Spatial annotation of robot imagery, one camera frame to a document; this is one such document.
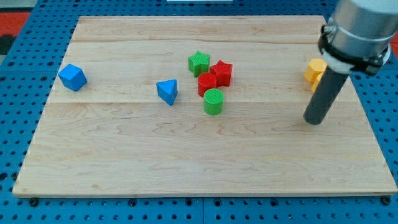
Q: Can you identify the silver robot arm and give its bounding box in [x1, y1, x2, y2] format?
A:
[318, 0, 397, 75]

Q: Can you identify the red star block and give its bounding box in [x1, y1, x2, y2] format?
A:
[210, 60, 233, 86]

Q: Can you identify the green star block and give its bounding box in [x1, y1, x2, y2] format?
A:
[188, 51, 210, 78]

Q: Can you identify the green cylinder block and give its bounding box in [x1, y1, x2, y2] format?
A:
[203, 88, 224, 115]

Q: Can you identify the red cylinder block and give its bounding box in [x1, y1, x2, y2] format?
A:
[197, 72, 217, 97]

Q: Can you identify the blue triangle block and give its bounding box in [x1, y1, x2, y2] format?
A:
[156, 79, 178, 106]

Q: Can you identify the wooden board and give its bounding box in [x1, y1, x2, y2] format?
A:
[13, 16, 397, 198]

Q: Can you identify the yellow block behind rod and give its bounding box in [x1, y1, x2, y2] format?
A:
[311, 72, 323, 93]

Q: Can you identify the yellow hexagon block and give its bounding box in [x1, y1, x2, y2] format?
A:
[303, 58, 327, 83]

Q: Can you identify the blue cube block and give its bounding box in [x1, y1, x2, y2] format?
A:
[58, 64, 88, 91]

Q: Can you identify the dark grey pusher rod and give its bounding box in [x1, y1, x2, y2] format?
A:
[303, 67, 349, 125]

